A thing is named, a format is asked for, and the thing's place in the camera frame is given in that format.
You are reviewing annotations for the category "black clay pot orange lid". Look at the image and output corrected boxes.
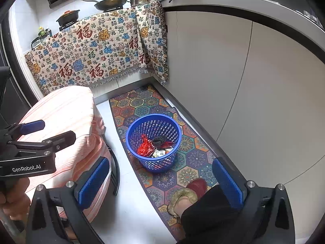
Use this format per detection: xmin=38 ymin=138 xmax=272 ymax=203
xmin=56 ymin=10 xmax=80 ymax=27

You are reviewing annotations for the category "colourful hexagon floor mat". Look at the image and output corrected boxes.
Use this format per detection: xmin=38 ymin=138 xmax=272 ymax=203
xmin=109 ymin=84 xmax=244 ymax=242

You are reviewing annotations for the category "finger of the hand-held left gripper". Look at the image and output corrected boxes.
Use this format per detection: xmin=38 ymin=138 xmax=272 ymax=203
xmin=6 ymin=130 xmax=77 ymax=158
xmin=0 ymin=120 xmax=46 ymax=143

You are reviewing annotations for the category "black seasoning rack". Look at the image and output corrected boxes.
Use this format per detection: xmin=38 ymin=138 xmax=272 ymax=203
xmin=30 ymin=32 xmax=53 ymax=49

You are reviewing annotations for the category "steel pot with lid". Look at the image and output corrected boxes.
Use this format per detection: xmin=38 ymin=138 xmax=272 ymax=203
xmin=130 ymin=0 xmax=154 ymax=7

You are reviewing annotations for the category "narrow printed cloth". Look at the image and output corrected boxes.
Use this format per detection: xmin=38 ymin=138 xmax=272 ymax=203
xmin=134 ymin=0 xmax=169 ymax=86

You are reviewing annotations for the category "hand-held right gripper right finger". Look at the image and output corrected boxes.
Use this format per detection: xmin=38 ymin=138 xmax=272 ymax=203
xmin=212 ymin=158 xmax=296 ymax=244

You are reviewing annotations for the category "red furry slipper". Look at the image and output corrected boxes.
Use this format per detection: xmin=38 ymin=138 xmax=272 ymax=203
xmin=166 ymin=178 xmax=208 ymax=218

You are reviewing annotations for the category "large printed cloth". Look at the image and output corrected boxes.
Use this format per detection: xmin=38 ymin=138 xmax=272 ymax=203
xmin=24 ymin=7 xmax=145 ymax=96

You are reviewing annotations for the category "red foil snack wrapper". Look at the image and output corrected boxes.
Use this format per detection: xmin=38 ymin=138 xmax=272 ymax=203
xmin=137 ymin=135 xmax=155 ymax=157

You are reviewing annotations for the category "white kitchen cabinet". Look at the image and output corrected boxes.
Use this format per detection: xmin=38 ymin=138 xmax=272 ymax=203
xmin=160 ymin=0 xmax=325 ymax=237

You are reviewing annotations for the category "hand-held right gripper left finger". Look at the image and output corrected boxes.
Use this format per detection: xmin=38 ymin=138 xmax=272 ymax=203
xmin=25 ymin=157 xmax=112 ymax=244

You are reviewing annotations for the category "black wok with lid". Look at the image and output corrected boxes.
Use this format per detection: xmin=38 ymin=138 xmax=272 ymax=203
xmin=81 ymin=0 xmax=129 ymax=11

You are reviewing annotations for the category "person's left hand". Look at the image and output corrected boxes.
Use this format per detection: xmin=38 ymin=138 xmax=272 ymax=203
xmin=0 ymin=177 xmax=31 ymax=220

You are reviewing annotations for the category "pink striped tablecloth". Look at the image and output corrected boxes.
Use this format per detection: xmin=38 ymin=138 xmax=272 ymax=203
xmin=18 ymin=86 xmax=113 ymax=221

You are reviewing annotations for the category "blue plastic basket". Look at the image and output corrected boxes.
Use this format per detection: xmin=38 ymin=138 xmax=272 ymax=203
xmin=126 ymin=113 xmax=183 ymax=174

